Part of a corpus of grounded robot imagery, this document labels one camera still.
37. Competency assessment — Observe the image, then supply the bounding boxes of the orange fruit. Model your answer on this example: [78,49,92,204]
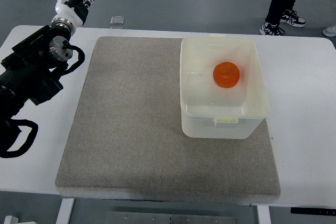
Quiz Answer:
[213,62,240,88]

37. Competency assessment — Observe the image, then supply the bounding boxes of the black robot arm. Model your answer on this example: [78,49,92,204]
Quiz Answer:
[1,18,85,158]

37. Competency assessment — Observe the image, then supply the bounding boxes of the translucent white plastic box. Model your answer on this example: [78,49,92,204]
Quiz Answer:
[180,36,270,139]

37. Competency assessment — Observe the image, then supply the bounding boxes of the small clear floor plate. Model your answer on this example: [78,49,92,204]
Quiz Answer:
[110,16,124,25]

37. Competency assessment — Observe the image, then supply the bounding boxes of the grey foam mat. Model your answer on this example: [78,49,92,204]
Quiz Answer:
[55,37,280,204]

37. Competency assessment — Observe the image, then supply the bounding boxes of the black white sneaker left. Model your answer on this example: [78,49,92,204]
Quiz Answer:
[259,19,285,36]

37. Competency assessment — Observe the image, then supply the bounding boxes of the black white sneaker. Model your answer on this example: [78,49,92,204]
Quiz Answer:
[280,9,306,28]
[259,19,285,36]

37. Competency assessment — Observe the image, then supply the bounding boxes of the white table leg left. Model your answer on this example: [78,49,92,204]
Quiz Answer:
[56,198,75,224]

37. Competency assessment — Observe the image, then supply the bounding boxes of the white table leg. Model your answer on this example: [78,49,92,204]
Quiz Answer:
[257,205,271,224]
[56,198,75,224]

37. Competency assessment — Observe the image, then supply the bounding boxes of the black white sneaker right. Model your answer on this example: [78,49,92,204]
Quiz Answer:
[280,9,306,28]

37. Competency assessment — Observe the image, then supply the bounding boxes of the white object bottom left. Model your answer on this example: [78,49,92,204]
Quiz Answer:
[4,216,18,224]

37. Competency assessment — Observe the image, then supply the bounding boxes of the white blue shoe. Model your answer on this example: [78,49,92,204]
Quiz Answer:
[323,24,336,37]

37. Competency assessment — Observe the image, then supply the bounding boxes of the white table leg right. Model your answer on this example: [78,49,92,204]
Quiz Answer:
[257,205,271,224]

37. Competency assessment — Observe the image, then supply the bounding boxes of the black table control panel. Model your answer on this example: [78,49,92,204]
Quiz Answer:
[290,207,336,216]

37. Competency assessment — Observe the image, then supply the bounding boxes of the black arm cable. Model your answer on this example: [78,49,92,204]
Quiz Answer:
[0,119,39,158]

